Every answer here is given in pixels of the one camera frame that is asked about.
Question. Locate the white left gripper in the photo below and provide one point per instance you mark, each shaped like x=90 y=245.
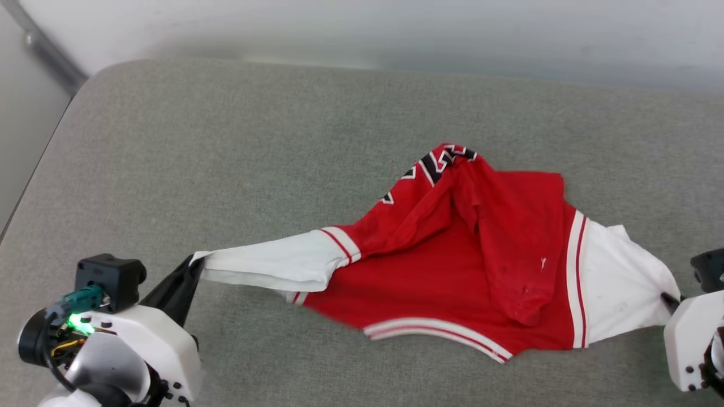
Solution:
x=164 y=345

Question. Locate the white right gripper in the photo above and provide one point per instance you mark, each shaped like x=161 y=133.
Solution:
x=687 y=339

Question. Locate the red and white jersey shirt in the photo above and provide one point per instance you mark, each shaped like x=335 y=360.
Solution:
x=452 y=265

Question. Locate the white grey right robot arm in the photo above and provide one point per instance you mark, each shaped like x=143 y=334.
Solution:
x=715 y=362

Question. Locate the grey fabric sofa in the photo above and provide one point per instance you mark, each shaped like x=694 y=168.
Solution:
x=254 y=158

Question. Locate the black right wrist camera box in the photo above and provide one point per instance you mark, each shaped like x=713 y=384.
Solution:
x=710 y=271

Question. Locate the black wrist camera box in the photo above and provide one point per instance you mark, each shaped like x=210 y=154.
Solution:
x=110 y=280
x=710 y=271

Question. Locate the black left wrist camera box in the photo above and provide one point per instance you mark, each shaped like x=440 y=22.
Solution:
x=110 y=280

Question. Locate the dark grey wall strip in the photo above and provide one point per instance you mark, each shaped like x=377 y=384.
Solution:
x=48 y=51

